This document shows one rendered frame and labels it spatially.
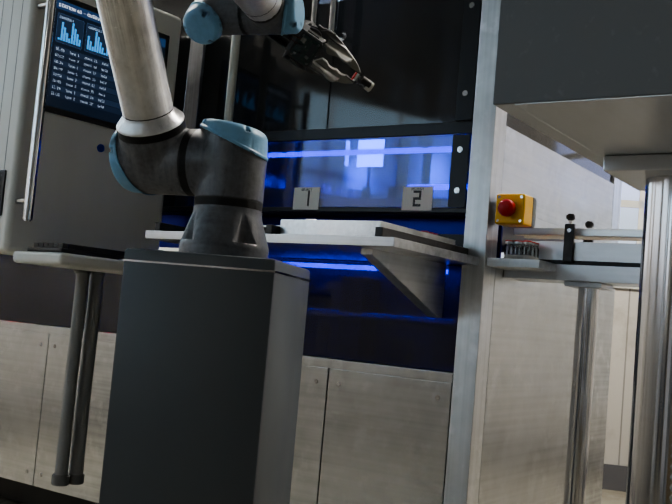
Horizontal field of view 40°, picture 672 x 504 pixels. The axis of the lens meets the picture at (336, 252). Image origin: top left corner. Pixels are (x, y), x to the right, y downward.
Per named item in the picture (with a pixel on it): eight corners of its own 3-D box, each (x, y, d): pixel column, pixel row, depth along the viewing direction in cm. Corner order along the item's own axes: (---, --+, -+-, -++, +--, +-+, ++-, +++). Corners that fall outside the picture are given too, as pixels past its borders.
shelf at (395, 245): (266, 258, 266) (267, 251, 266) (492, 268, 227) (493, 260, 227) (144, 238, 226) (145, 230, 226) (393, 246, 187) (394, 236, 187)
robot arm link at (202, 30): (231, 9, 168) (250, -18, 176) (174, 9, 172) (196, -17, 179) (239, 48, 173) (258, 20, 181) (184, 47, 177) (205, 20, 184)
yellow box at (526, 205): (506, 227, 224) (508, 198, 225) (534, 228, 220) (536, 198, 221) (493, 223, 218) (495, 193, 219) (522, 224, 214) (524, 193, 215)
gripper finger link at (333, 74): (343, 99, 189) (307, 70, 187) (344, 91, 194) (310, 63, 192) (352, 87, 187) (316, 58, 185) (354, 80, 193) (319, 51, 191)
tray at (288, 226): (361, 251, 235) (362, 237, 235) (454, 254, 220) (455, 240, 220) (279, 234, 207) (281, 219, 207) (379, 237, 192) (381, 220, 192)
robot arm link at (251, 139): (248, 197, 150) (256, 115, 151) (173, 193, 154) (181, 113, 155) (274, 207, 162) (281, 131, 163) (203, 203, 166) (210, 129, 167)
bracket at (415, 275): (431, 317, 226) (435, 263, 226) (442, 318, 224) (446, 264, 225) (355, 309, 197) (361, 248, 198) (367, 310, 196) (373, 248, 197)
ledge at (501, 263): (510, 271, 230) (510, 263, 231) (560, 273, 223) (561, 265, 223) (486, 265, 219) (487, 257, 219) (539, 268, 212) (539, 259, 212)
